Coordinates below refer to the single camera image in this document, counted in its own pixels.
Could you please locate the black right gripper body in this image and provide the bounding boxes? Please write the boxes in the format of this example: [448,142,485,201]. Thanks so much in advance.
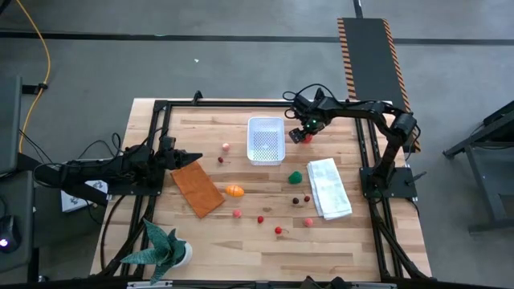
[291,95,328,133]

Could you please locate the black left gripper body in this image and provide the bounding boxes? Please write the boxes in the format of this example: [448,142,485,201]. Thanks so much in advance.
[155,147,185,170]

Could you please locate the orange folded cloth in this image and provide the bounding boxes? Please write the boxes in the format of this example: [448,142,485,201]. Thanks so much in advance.
[170,161,226,219]

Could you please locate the white perforated plastic basket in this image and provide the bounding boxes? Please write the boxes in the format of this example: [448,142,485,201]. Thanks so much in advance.
[247,116,287,167]

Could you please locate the white folded towel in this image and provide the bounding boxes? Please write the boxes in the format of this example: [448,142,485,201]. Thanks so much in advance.
[306,157,353,221]

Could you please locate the black striped-edge floor mat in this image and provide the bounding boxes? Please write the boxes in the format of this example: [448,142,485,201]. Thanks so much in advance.
[337,17,422,153]

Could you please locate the black diagonal stand bar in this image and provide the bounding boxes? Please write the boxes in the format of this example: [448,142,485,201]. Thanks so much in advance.
[15,152,109,208]

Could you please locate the green plant in white pot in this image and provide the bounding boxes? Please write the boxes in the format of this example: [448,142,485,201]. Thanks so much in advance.
[120,218,194,286]

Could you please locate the white printed booklet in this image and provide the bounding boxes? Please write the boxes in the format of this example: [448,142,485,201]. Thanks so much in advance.
[59,180,109,213]

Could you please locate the grey side desk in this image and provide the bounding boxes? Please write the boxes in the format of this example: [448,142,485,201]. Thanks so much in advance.
[0,170,37,274]

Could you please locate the grey monitor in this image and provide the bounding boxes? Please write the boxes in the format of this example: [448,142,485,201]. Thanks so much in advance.
[0,75,23,174]

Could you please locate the black side table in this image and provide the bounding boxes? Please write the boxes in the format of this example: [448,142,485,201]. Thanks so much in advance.
[443,100,514,234]

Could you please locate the black computer mouse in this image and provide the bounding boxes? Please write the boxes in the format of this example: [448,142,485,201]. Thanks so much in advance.
[0,214,21,254]

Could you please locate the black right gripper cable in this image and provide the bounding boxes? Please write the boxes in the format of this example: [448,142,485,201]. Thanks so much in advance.
[282,83,350,106]

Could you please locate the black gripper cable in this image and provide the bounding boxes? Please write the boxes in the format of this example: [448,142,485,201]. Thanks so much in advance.
[75,132,161,161]
[282,83,350,106]

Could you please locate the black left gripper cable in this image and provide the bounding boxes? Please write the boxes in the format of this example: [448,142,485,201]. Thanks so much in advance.
[75,132,161,161]

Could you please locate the black aluminium extrusion frame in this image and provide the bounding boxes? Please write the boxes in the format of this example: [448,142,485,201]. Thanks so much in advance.
[96,98,430,282]

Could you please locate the black hanging cable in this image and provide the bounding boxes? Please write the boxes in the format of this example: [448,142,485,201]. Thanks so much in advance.
[99,194,128,271]

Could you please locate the silver metal bracket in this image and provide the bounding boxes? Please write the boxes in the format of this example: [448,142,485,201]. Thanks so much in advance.
[126,280,173,289]
[351,282,398,289]

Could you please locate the black floor cable bracket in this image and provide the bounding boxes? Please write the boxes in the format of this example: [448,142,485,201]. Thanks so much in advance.
[22,82,49,96]

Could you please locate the yellow cable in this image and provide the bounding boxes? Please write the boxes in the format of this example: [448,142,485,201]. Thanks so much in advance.
[15,0,52,153]

